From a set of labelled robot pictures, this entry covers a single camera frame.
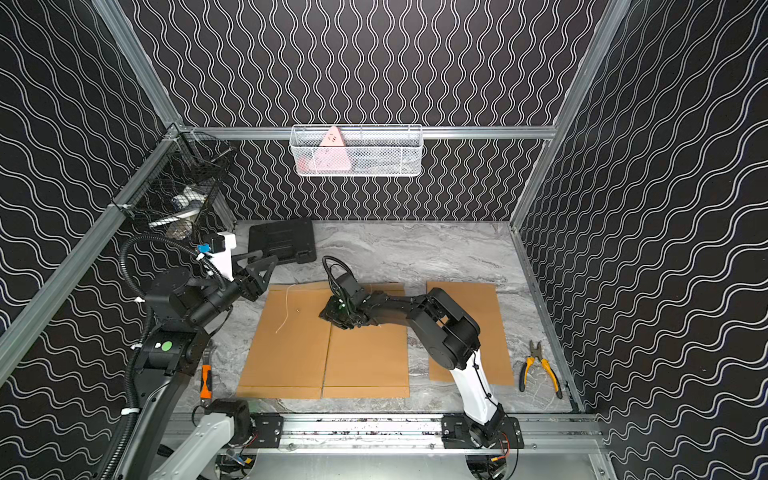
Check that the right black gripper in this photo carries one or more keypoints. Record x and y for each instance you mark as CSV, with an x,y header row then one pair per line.
x,y
327,313

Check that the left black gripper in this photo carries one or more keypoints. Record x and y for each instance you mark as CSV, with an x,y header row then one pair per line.
x,y
244,278

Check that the brown file bag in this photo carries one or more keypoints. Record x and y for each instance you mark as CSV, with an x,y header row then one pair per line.
x,y
287,357
480,301
369,362

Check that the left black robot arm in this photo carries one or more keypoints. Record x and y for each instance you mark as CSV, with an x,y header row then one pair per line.
x,y
178,307

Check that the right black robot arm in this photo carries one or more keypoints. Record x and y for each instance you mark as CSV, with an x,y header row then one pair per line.
x,y
448,333

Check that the black plastic tool case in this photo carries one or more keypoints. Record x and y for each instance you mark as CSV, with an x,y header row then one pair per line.
x,y
291,241

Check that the white object in black basket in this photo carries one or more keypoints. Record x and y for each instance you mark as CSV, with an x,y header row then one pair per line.
x,y
186,206

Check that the pink triangular board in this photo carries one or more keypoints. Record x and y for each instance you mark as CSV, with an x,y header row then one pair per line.
x,y
330,156

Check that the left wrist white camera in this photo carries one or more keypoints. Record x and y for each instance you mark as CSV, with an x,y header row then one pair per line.
x,y
218,249

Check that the black wire mesh basket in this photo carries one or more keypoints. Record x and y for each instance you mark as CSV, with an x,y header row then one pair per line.
x,y
197,160

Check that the white wire mesh basket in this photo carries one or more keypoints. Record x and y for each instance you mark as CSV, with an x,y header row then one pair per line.
x,y
376,150

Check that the orange handled tool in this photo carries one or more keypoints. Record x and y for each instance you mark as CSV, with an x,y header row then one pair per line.
x,y
206,383

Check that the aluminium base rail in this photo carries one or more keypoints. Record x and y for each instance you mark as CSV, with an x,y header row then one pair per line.
x,y
389,434

